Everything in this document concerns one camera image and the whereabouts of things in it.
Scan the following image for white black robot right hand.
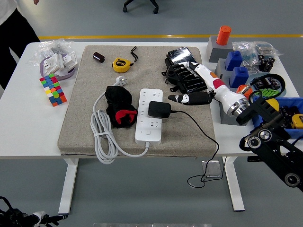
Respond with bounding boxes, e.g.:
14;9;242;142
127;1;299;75
167;61;245;114

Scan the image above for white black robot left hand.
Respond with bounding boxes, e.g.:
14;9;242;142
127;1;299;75
30;211;69;227

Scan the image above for black power adapter with cord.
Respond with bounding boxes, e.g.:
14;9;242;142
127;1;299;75
148;101;220;189

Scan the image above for white power strip with cable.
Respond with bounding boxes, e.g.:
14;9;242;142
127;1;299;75
90;76;164;165

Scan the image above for orange cylinder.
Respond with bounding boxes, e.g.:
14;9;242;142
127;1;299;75
216;25;232;46
236;84;252;100

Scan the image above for blue block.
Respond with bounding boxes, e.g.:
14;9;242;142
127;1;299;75
230;66;250;88
224;50;243;71

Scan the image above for light blue plate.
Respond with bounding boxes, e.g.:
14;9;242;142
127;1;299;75
245;73;287;98

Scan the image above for person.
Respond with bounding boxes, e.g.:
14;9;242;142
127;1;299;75
0;0;41;90

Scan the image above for green small parts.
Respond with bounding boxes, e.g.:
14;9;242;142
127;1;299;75
259;88;279;97

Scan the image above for black capacitors on plate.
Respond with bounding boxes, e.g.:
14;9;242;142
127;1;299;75
255;78;281;90

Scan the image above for white table leg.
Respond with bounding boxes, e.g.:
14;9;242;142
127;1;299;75
222;156;246;212
58;158;79;215

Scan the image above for clear bag of white parts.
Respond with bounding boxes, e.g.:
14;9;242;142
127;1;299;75
26;38;74;68

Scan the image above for clear bag of blue parts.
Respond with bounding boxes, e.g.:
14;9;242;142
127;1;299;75
232;41;260;73

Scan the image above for yellow lemon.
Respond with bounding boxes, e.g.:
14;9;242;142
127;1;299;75
265;98;280;112

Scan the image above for pile of black capacitors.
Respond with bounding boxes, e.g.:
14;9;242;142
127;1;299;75
257;54;276;73

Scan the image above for black phone holder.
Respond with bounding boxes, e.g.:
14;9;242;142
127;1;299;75
161;59;187;93

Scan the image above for glossy black phone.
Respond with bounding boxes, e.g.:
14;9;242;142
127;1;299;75
166;46;208;93

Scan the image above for clear bag with round part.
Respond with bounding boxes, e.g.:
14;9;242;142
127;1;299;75
254;41;284;57

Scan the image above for black capacitors in bin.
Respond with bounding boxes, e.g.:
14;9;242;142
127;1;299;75
279;106;296;129

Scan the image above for blue plastic bin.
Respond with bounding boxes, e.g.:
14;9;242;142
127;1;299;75
250;96;303;139

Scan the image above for silver floor socket plate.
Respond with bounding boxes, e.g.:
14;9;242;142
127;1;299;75
202;160;223;178

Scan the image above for grey-brown fabric mat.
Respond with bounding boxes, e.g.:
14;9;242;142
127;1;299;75
57;45;218;158

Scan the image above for yellow black tape measure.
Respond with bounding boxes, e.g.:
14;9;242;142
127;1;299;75
291;113;303;130

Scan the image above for purple band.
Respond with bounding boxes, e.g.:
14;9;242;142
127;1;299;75
39;58;78;81

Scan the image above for dark brown cylinder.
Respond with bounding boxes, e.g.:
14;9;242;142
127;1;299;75
92;52;106;63

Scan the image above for colourful puzzle cube block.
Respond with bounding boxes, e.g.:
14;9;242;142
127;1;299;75
39;73;68;107

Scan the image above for black and red cloth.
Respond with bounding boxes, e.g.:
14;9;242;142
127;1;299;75
105;86;138;129

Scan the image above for black office chair base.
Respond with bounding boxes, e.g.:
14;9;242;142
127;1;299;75
122;0;159;14

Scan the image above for white wall socket panel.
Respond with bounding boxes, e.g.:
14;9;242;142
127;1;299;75
42;53;64;74
61;51;78;71

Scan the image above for yellow tape measure with strap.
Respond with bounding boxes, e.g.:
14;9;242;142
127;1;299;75
112;46;138;73

